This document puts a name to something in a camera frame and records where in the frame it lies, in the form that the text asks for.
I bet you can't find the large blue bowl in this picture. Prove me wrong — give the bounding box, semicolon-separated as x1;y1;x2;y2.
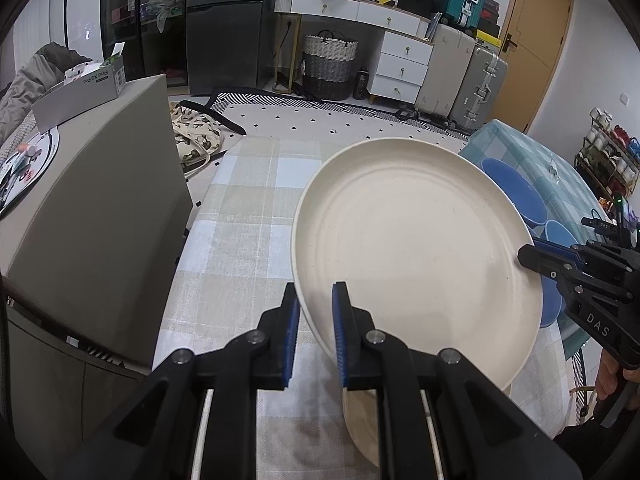
540;276;564;328

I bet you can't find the cream plate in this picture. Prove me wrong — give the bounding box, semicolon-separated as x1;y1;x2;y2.
340;381;514;469
292;138;542;388

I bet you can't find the person's right hand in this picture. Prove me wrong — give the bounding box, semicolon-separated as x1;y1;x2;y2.
594;349;620;401

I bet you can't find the small blue bowl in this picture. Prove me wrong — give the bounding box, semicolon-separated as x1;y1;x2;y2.
542;219;578;248

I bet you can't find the teal checked tablecloth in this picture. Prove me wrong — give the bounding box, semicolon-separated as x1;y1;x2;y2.
456;118;618;351

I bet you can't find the blue bowl far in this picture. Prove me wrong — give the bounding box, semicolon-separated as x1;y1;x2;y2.
480;157;548;228

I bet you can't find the shelf rack with cups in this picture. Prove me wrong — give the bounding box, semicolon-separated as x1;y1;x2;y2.
574;107;639;202

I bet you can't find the silver suitcase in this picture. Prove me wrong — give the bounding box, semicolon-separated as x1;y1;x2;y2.
449;47;508;132

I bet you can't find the grey cabinet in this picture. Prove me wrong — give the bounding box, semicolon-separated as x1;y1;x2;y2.
1;76;192;479

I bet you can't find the patterned fabric bag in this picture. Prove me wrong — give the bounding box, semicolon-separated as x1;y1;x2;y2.
169;100;246;180

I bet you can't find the wooden door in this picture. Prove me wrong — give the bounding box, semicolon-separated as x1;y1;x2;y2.
489;0;574;132

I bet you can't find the dotted white rug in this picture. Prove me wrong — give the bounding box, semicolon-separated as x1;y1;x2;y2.
191;92;468;153

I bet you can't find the beige suitcase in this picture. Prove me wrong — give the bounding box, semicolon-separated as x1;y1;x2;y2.
414;25;475;118

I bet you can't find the black bottle on floor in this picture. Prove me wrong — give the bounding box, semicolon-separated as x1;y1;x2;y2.
352;68;369;101

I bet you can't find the woven laundry basket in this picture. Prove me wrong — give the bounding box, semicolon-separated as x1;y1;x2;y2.
300;29;358;101

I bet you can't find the white desk with drawers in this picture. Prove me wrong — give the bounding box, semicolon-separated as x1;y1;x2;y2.
274;0;433;105

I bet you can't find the round white tray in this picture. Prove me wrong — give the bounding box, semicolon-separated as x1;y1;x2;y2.
1;127;60;214

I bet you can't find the grey cardboard box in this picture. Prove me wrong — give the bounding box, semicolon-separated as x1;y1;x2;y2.
32;42;126;132

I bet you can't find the black refrigerator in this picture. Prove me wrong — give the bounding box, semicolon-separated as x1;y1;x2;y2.
186;0;276;96

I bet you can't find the grey jacket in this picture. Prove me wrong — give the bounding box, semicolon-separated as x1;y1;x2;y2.
1;42;91;144

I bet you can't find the dark glass cabinet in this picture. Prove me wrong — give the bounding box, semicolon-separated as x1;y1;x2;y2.
100;0;188;87

